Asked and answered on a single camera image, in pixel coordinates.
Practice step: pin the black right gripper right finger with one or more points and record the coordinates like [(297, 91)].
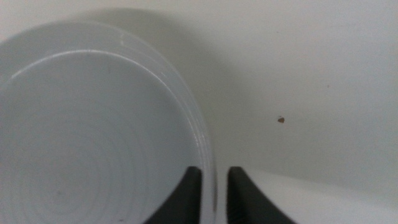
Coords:
[(245, 205)]

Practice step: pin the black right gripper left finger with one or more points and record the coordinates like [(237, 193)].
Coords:
[(183, 205)]

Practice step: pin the white shallow bowl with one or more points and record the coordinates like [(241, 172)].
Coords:
[(93, 140)]

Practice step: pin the small brown crumb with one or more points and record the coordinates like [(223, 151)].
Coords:
[(281, 119)]

